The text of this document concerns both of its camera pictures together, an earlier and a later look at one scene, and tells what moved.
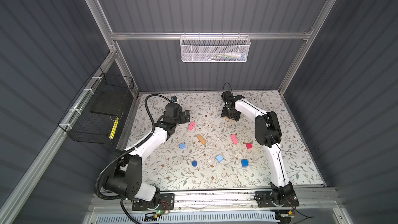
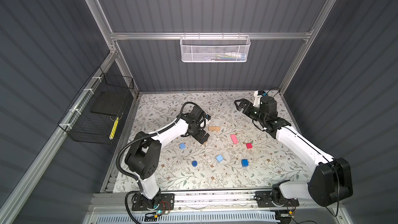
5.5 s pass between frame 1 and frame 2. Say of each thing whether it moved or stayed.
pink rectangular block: stayed
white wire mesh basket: stayed
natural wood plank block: moved
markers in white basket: stayed
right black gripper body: moved
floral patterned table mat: stayed
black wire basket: stayed
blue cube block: stayed
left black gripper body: moved
